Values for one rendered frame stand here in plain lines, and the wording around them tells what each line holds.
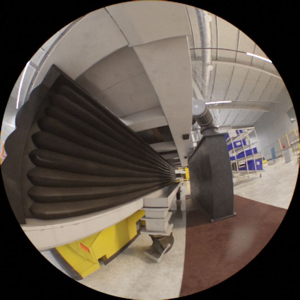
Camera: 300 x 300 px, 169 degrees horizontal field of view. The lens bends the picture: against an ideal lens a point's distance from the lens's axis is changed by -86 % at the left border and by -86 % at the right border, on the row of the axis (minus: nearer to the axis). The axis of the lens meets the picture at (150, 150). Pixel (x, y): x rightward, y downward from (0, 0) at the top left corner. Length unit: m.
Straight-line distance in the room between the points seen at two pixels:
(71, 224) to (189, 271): 0.57
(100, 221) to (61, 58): 0.43
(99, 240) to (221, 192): 1.06
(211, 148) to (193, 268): 1.01
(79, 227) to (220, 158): 1.13
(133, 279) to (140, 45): 0.83
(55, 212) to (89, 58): 0.34
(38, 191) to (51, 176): 0.04
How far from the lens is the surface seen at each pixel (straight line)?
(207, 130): 1.21
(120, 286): 0.62
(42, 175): 0.24
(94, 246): 0.57
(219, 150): 1.13
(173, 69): 0.29
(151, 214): 0.56
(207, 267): 0.67
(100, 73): 0.37
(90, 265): 0.64
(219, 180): 1.10
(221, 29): 11.41
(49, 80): 0.30
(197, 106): 1.04
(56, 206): 0.26
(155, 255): 0.69
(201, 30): 8.13
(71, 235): 0.27
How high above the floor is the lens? 0.52
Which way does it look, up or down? 17 degrees up
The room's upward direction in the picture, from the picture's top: 4 degrees counter-clockwise
